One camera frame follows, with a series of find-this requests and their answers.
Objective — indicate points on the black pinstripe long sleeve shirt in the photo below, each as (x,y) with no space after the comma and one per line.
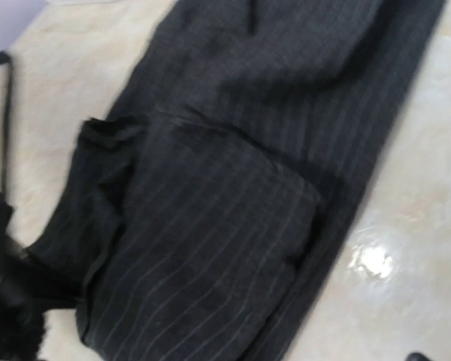
(202,216)

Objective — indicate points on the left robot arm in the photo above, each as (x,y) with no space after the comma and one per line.
(22,325)

